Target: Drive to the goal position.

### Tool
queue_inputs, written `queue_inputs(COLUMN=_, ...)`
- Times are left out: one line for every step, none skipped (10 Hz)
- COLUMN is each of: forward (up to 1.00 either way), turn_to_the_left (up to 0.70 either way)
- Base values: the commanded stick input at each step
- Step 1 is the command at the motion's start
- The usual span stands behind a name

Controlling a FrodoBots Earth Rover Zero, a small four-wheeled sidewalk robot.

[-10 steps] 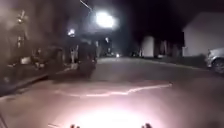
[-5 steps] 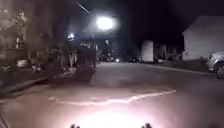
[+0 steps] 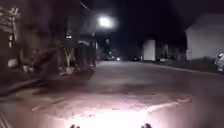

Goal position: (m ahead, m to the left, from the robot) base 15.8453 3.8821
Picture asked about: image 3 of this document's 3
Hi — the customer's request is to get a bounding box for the grey paved road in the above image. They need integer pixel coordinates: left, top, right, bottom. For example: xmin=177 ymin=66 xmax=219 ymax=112
xmin=0 ymin=60 xmax=224 ymax=128

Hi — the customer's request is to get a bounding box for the small white building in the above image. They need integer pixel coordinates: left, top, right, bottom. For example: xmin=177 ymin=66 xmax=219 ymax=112
xmin=142 ymin=38 xmax=157 ymax=62

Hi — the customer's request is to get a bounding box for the street lamp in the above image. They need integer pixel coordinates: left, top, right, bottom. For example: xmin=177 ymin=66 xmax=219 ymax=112
xmin=97 ymin=15 xmax=114 ymax=30

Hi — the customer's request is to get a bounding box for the dark building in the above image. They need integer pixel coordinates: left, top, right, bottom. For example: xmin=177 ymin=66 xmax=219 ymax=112
xmin=0 ymin=0 xmax=100 ymax=78

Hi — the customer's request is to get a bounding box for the dark verge strip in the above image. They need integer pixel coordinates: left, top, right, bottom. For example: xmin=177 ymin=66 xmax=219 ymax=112
xmin=141 ymin=57 xmax=221 ymax=74

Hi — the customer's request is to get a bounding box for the large white building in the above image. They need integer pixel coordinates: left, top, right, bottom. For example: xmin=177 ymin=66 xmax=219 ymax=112
xmin=184 ymin=13 xmax=224 ymax=62

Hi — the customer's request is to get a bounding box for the vehicle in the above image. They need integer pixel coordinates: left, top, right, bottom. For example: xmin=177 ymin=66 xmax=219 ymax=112
xmin=214 ymin=51 xmax=224 ymax=73

